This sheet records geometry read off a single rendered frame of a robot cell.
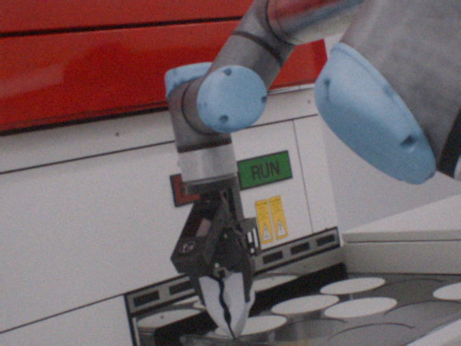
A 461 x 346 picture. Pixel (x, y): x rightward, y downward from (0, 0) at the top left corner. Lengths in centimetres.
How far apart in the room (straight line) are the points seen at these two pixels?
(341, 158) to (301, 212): 229
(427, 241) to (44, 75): 65
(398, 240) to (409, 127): 80
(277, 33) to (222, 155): 19
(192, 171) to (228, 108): 15
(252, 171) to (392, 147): 74
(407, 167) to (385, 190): 326
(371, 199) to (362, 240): 238
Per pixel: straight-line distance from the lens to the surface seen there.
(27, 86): 111
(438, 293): 124
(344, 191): 373
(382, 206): 391
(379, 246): 145
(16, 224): 114
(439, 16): 67
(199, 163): 111
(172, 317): 126
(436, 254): 139
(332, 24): 93
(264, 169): 139
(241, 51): 104
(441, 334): 81
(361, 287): 135
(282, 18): 100
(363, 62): 65
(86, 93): 115
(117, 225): 122
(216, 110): 100
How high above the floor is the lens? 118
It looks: 3 degrees down
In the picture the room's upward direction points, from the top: 10 degrees counter-clockwise
